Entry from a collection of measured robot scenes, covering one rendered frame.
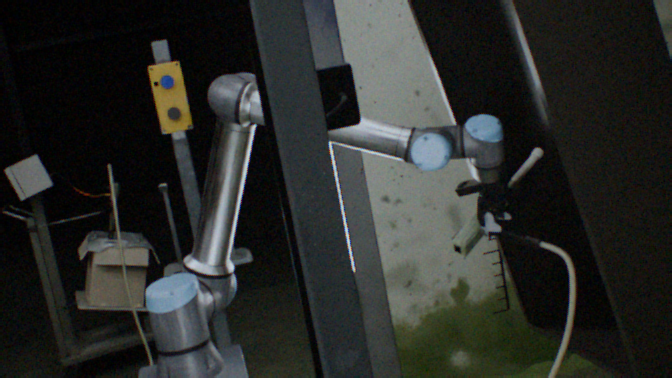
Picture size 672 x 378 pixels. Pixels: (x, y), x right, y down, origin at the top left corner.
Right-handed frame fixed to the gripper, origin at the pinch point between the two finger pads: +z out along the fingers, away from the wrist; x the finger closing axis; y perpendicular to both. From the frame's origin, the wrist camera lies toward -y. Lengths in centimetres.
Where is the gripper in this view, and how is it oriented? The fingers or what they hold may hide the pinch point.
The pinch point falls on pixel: (490, 227)
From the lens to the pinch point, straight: 214.1
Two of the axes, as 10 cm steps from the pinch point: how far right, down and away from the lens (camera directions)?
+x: 6.2, -5.8, 5.3
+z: 2.2, 7.8, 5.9
